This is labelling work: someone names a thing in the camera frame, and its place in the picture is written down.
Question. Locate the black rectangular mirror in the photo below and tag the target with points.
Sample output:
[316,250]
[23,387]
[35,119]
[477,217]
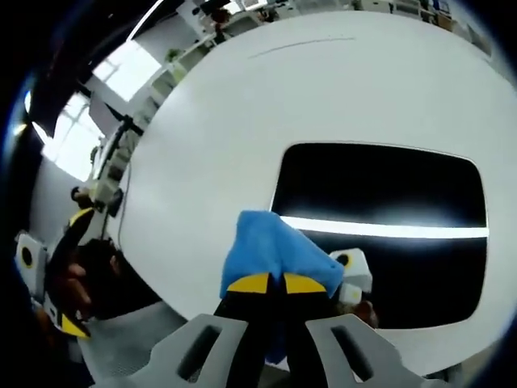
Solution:
[383,182]

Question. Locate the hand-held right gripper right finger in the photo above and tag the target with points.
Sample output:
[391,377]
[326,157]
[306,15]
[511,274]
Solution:
[323,347]

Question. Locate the blue cleaning cloth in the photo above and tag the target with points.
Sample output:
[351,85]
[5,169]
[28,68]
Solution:
[262,246]

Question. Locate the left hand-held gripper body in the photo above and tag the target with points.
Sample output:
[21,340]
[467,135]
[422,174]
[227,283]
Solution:
[30,271]

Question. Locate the green potted plant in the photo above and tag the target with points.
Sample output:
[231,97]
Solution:
[173,54]

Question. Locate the computer monitor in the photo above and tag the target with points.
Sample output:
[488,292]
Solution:
[102,115]

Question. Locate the person's left hand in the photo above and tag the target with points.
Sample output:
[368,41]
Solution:
[76,287]

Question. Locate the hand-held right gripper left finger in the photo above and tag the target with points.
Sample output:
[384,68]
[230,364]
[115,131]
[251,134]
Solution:
[226,347]

